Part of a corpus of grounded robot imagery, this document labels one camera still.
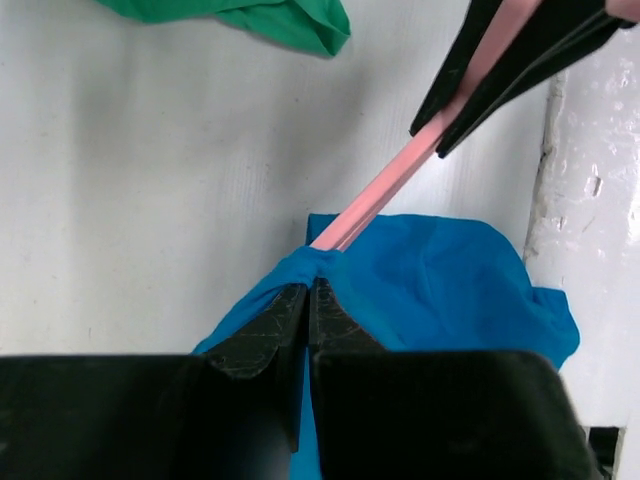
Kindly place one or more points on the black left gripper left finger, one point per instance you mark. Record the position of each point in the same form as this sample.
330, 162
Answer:
231, 412

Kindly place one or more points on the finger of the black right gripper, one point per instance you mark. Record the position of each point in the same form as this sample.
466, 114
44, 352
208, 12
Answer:
551, 41
446, 83

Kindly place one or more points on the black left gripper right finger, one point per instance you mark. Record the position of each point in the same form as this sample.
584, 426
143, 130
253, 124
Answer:
381, 414

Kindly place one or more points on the pink hanger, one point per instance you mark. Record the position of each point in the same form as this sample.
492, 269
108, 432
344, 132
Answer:
504, 26

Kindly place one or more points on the blue t shirt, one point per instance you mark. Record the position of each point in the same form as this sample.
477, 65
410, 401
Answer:
419, 284

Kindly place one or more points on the green t shirt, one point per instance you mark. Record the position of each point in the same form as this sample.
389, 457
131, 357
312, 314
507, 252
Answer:
318, 27

